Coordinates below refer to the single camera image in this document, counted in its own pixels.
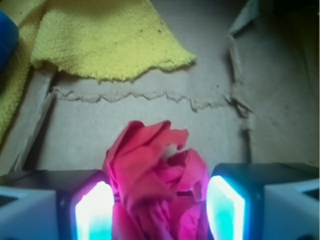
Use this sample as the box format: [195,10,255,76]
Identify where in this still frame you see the red paper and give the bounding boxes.
[102,120,209,240]

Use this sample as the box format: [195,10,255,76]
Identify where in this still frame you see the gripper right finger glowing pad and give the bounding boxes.
[206,163,320,240]

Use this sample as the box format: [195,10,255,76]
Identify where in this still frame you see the brown paper bag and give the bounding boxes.
[0,0,320,174]

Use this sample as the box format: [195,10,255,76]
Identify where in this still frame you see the yellow cloth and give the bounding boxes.
[0,0,196,135]

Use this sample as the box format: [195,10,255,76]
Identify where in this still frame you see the blue plastic bottle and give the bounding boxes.
[0,11,20,71]

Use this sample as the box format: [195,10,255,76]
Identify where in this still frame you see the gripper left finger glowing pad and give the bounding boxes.
[0,169,115,240]

